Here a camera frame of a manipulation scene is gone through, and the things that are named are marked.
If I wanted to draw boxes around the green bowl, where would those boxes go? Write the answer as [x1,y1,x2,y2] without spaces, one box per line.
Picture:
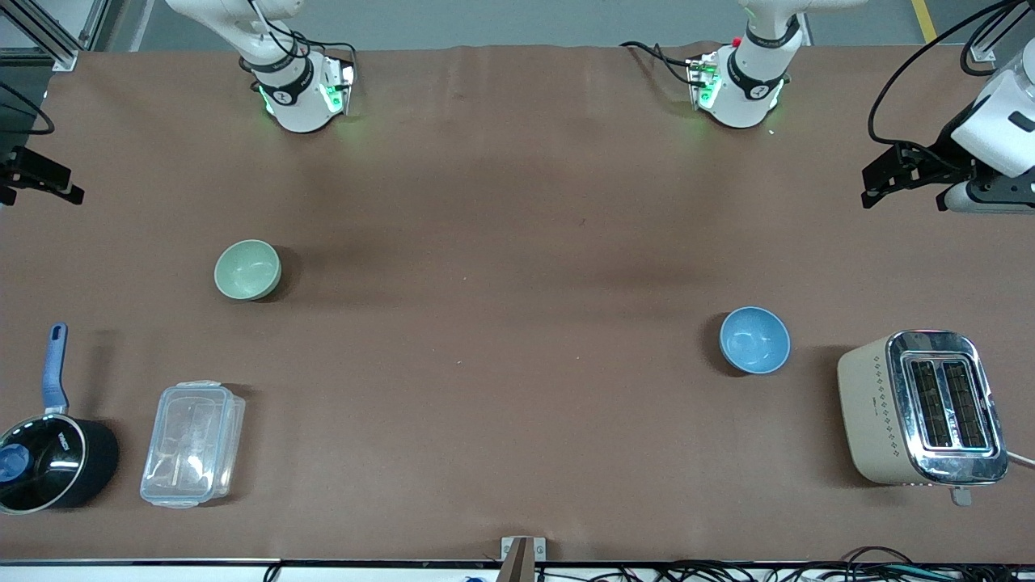
[213,239,282,302]

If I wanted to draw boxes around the blue bowl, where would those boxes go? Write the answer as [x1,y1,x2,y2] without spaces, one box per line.
[719,306,792,377]

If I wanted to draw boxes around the beige chrome toaster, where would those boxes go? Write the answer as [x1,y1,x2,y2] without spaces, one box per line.
[836,329,1011,508]

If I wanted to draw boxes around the glass lid blue knob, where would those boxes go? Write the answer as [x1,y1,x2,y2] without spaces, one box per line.
[0,414,87,515]

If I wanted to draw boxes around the clear plastic food container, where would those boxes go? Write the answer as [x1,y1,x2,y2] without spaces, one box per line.
[139,380,247,510]

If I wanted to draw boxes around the brown table cover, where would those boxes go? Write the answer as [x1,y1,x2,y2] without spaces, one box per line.
[0,44,1035,564]

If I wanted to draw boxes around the aluminium frame profile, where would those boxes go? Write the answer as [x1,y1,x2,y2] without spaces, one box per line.
[0,0,130,74]

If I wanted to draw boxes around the black saucepan blue handle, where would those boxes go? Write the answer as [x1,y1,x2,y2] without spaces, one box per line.
[0,323,120,516]

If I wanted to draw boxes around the black left base cable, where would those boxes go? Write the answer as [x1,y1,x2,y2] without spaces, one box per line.
[619,39,703,88]

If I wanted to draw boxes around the black cable bundle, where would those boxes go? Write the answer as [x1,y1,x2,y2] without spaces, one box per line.
[534,546,1035,582]

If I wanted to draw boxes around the camera stand post with bracket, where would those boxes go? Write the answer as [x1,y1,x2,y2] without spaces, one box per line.
[499,535,548,582]

